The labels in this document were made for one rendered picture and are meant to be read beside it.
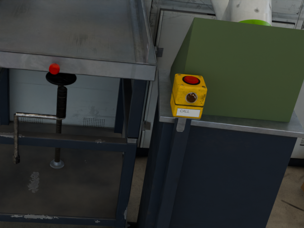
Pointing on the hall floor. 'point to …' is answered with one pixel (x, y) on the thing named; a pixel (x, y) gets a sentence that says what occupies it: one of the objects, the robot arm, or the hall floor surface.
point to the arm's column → (216, 177)
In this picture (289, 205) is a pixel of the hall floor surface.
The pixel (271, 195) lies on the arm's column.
